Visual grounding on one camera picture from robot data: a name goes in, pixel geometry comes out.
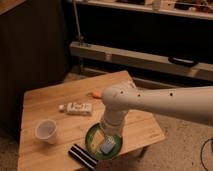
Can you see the green ceramic bowl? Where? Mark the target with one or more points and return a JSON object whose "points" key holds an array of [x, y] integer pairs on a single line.
{"points": [[95, 137]]}

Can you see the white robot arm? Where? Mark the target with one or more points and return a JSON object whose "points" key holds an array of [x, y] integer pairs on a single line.
{"points": [[192, 104]]}

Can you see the orange carrot toy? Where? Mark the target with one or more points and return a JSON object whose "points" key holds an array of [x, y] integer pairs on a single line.
{"points": [[96, 95]]}

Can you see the white tube bottle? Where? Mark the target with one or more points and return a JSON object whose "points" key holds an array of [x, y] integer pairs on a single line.
{"points": [[74, 108]]}

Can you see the long wooden case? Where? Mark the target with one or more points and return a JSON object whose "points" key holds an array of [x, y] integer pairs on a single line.
{"points": [[140, 60]]}

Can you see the metal stand pole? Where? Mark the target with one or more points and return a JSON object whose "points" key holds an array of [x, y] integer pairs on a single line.
{"points": [[79, 35]]}

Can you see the blue sponge block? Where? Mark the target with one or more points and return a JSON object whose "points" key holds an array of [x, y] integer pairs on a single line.
{"points": [[108, 145]]}

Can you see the wooden table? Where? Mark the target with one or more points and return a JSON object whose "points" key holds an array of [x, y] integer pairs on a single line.
{"points": [[43, 103]]}

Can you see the black white striped cloth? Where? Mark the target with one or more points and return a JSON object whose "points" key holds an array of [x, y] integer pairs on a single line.
{"points": [[83, 157]]}

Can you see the white paper cup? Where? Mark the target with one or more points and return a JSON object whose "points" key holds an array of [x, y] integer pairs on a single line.
{"points": [[46, 131]]}

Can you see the dark wooden cabinet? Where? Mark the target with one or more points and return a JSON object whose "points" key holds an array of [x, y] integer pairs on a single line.
{"points": [[32, 54]]}

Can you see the upper wooden shelf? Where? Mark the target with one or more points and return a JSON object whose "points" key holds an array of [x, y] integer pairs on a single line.
{"points": [[143, 8]]}

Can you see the black case handle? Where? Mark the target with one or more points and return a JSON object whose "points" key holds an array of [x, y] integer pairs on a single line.
{"points": [[185, 63]]}

